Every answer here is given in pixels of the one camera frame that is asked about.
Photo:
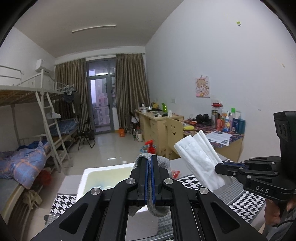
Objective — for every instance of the black folding chair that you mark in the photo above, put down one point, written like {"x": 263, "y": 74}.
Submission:
{"x": 86, "y": 135}

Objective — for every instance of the brown curtain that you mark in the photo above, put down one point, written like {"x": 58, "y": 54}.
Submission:
{"x": 72, "y": 81}
{"x": 131, "y": 87}

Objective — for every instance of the left brown curtain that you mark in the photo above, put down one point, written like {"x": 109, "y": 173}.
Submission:
{"x": 72, "y": 81}

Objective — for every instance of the ceiling tube light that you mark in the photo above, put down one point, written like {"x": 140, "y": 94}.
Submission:
{"x": 94, "y": 28}

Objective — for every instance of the red snack packet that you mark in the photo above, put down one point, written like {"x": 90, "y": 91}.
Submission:
{"x": 175, "y": 174}

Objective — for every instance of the white foam box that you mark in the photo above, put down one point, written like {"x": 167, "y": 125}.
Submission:
{"x": 140, "y": 226}

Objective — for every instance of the white cloth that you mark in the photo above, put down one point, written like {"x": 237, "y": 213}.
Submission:
{"x": 201, "y": 159}

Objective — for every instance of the green pitcher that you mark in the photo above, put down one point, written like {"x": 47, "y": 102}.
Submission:
{"x": 164, "y": 108}

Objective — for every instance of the right brown curtain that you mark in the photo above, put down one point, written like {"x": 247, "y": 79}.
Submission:
{"x": 131, "y": 87}

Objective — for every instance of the glass balcony door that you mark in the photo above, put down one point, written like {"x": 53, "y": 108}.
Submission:
{"x": 101, "y": 89}

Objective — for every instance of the white red pump bottle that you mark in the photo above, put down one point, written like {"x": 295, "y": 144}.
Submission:
{"x": 150, "y": 147}

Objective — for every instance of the white metal bunk bed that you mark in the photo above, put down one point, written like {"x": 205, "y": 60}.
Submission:
{"x": 29, "y": 114}

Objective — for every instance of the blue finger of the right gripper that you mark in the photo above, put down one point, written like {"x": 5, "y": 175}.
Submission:
{"x": 228, "y": 170}
{"x": 233, "y": 163}

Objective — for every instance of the person's right hand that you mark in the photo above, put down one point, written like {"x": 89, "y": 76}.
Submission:
{"x": 272, "y": 213}

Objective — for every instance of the printed paper sheets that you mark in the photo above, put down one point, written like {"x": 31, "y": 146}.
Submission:
{"x": 219, "y": 137}

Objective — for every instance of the wooden smiley chair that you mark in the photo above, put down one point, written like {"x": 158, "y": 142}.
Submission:
{"x": 174, "y": 133}

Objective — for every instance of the wooden desk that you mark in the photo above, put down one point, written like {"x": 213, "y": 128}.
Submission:
{"x": 156, "y": 129}

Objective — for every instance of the blue plaid quilt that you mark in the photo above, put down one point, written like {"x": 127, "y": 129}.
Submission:
{"x": 25, "y": 164}

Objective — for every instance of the white jug on floor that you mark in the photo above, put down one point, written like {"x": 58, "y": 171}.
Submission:
{"x": 139, "y": 137}

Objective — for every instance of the houndstooth table cloth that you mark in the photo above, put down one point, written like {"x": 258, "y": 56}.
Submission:
{"x": 246, "y": 204}

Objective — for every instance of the anime girl poster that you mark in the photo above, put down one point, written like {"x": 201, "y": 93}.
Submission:
{"x": 203, "y": 86}

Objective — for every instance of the orange bag on floor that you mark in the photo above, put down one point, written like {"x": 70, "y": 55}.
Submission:
{"x": 121, "y": 132}

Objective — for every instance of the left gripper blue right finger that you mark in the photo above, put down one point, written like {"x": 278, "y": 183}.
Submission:
{"x": 199, "y": 214}

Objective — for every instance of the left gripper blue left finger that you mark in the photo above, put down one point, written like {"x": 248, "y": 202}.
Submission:
{"x": 101, "y": 214}

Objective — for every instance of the white air conditioner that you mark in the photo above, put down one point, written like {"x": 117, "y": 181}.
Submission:
{"x": 40, "y": 66}

